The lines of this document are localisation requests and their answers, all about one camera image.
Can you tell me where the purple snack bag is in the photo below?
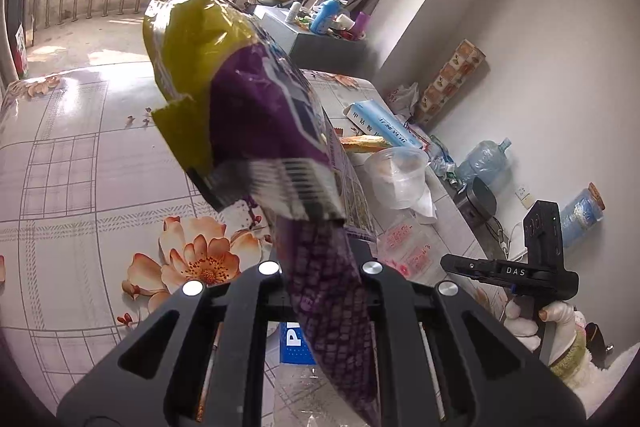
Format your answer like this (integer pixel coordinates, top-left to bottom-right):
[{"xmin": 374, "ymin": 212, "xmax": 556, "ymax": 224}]
[{"xmin": 143, "ymin": 0, "xmax": 380, "ymax": 426}]

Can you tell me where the blue white flat box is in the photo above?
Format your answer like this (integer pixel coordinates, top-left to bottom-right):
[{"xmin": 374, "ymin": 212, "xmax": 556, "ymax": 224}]
[{"xmin": 344, "ymin": 100, "xmax": 423, "ymax": 150}]

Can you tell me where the white plastic bag on floor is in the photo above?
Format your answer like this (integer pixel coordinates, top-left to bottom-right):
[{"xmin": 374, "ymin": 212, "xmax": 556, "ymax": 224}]
[{"xmin": 386, "ymin": 82, "xmax": 419, "ymax": 119}]

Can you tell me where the white gloved right hand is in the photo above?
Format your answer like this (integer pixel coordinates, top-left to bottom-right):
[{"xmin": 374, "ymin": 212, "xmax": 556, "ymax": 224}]
[{"xmin": 503, "ymin": 299, "xmax": 589, "ymax": 374}]

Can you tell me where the grey rice cooker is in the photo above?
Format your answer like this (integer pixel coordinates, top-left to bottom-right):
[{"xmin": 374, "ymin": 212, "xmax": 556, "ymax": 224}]
[{"xmin": 454, "ymin": 176, "xmax": 497, "ymax": 229}]

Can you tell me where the blue jar with cork lid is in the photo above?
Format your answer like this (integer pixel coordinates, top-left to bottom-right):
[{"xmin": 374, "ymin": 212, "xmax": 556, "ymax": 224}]
[{"xmin": 561, "ymin": 182, "xmax": 605, "ymax": 243}]

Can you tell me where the patterned paper roll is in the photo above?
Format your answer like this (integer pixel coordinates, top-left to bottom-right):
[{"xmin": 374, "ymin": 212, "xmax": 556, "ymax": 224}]
[{"xmin": 413, "ymin": 39, "xmax": 486, "ymax": 124}]

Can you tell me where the large water jug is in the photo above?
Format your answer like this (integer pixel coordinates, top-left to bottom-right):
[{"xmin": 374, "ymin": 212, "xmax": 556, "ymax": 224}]
[{"xmin": 456, "ymin": 138, "xmax": 512, "ymax": 186}]

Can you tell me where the purple bottle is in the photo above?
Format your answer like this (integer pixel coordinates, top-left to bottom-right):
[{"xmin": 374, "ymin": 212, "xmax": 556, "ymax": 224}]
[{"xmin": 349, "ymin": 12, "xmax": 370, "ymax": 40}]

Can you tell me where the pink printed plastic bag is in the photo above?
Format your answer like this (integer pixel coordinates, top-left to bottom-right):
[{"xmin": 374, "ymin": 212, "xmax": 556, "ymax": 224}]
[{"xmin": 376, "ymin": 218, "xmax": 440, "ymax": 281}]

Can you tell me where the grey cabinet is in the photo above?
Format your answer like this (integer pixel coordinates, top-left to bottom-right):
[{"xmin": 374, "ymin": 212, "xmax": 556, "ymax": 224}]
[{"xmin": 254, "ymin": 5, "xmax": 375, "ymax": 80}]

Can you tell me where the clear plastic bowl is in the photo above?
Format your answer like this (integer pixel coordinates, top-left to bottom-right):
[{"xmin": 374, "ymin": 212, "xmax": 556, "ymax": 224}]
[{"xmin": 364, "ymin": 146, "xmax": 428, "ymax": 210}]

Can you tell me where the blue detergent bottle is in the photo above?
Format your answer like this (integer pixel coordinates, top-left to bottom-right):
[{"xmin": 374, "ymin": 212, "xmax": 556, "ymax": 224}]
[{"xmin": 309, "ymin": 0, "xmax": 343, "ymax": 35}]

